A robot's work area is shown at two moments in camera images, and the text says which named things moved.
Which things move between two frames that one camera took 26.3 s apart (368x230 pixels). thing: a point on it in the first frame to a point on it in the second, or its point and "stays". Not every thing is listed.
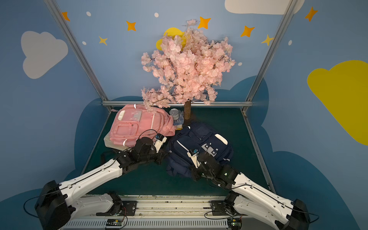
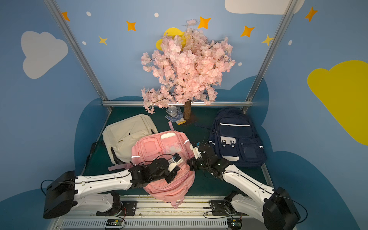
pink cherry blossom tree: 187,67 stays
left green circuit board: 114,222 stays
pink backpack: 130,123 to 147,148
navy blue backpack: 201,138 to 234,137
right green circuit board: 235,224 stays
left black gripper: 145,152 to 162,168
